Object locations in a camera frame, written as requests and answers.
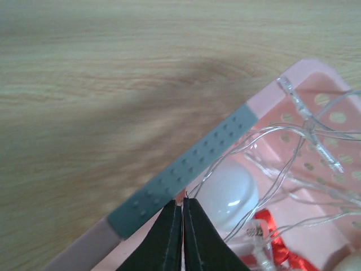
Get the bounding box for pink plastic basket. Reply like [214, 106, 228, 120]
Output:
[46, 60, 360, 270]

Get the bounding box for red ribbon bow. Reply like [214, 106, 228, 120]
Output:
[254, 209, 319, 271]

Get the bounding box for clear string lights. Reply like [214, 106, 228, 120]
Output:
[188, 78, 360, 270]

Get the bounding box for white ball ornament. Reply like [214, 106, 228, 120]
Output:
[196, 159, 259, 233]

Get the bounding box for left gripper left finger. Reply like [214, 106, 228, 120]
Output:
[117, 200, 182, 271]

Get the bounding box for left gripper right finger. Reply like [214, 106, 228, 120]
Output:
[183, 198, 249, 271]

